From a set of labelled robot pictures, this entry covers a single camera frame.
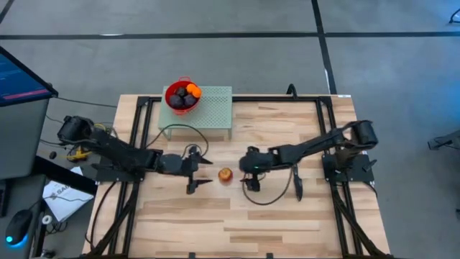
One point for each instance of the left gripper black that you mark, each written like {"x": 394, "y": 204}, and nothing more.
{"x": 176, "y": 164}

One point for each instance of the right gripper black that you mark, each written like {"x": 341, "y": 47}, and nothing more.
{"x": 253, "y": 162}

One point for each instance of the red-orange peach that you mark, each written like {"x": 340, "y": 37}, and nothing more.
{"x": 225, "y": 175}

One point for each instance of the black kitchen knife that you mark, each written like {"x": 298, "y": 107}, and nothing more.
{"x": 298, "y": 183}

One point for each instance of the smooth black plum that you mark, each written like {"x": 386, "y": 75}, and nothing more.
{"x": 189, "y": 100}

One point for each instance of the wrinkled dark purple fruit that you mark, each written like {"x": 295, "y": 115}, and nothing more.
{"x": 176, "y": 101}

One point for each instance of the orange mandarin fruit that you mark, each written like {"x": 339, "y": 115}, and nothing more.
{"x": 197, "y": 93}
{"x": 190, "y": 87}

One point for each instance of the small dark purple fruit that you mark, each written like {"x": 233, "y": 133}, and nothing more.
{"x": 180, "y": 91}

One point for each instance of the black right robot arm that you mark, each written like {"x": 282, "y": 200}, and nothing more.
{"x": 309, "y": 147}

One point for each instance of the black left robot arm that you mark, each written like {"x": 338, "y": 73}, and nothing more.
{"x": 118, "y": 153}

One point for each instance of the green perforated metal riser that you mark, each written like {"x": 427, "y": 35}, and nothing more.
{"x": 215, "y": 111}

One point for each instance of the black clamp hook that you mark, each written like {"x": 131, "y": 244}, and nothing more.
{"x": 292, "y": 88}

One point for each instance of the red plastic bowl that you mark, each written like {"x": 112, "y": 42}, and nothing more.
{"x": 169, "y": 93}

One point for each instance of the white paper booklet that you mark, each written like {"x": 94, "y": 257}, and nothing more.
{"x": 68, "y": 201}

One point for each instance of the small black knob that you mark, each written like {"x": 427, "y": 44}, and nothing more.
{"x": 52, "y": 155}

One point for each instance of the white tape roll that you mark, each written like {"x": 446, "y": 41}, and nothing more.
{"x": 44, "y": 219}

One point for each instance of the black computer mouse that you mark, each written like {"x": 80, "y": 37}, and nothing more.
{"x": 18, "y": 226}

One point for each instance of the grey stand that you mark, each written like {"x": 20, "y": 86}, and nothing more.
{"x": 449, "y": 141}

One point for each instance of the computer monitor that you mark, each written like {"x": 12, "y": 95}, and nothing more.
{"x": 21, "y": 79}

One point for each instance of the black floor stand foot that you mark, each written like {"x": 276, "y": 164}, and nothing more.
{"x": 455, "y": 16}

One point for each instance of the black aluminium table frame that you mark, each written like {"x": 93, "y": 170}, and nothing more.
{"x": 233, "y": 98}

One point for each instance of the black edge bracket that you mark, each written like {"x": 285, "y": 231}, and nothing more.
{"x": 269, "y": 255}
{"x": 192, "y": 255}

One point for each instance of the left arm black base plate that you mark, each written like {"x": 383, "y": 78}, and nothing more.
{"x": 108, "y": 174}

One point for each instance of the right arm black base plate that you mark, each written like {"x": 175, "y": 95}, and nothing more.
{"x": 354, "y": 172}

